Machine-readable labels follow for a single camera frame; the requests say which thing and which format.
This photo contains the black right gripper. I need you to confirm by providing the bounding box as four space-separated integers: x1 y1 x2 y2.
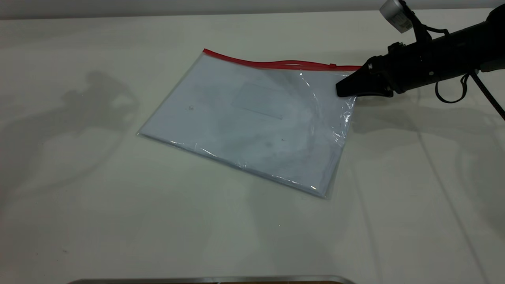
336 37 438 98

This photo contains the clear plastic zip bag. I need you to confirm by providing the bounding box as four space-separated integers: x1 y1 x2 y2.
136 48 363 200

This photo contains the grey metal bar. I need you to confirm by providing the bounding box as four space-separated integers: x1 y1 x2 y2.
67 275 355 284

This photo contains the thin black looped cable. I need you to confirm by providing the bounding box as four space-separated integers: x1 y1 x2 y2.
435 72 471 104

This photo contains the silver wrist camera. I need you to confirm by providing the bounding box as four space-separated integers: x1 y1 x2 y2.
380 0 413 34

